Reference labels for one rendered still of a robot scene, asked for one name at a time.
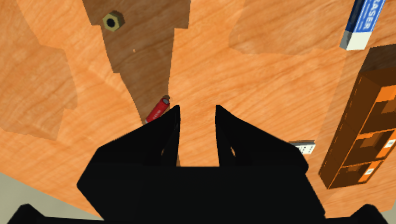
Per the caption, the blue and white eraser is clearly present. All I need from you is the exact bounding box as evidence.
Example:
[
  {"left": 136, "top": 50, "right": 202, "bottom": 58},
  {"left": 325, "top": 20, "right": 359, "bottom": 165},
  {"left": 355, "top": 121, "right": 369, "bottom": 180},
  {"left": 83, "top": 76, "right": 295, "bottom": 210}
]
[{"left": 339, "top": 0, "right": 386, "bottom": 50}]

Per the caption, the orange two-compartment bin tray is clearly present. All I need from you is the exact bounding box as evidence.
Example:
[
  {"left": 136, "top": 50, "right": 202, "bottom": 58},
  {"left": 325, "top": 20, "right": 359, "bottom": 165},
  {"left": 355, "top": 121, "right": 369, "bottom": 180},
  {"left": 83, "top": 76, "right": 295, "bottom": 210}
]
[{"left": 318, "top": 67, "right": 396, "bottom": 190}]

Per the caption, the white domino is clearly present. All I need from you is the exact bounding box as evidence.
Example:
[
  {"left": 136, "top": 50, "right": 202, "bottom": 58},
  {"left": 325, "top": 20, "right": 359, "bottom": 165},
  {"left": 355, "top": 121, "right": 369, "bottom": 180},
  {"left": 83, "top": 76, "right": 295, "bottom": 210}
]
[{"left": 290, "top": 142, "right": 316, "bottom": 154}]

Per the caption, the dark red aa battery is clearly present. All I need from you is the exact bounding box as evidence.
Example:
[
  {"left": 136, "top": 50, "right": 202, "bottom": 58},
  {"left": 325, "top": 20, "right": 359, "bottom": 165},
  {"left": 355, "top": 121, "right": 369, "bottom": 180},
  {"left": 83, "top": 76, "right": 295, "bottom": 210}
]
[{"left": 145, "top": 98, "right": 170, "bottom": 123}]

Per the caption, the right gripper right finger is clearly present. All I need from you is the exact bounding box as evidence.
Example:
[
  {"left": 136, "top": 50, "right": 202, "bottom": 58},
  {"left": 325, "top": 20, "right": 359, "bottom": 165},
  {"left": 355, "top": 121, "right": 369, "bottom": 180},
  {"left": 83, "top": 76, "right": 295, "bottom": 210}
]
[{"left": 215, "top": 105, "right": 309, "bottom": 174}]

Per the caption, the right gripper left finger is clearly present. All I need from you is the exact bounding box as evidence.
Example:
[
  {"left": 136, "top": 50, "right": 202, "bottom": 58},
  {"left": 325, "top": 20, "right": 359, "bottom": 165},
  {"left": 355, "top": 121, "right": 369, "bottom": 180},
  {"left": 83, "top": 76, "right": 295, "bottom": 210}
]
[{"left": 88, "top": 105, "right": 181, "bottom": 166}]

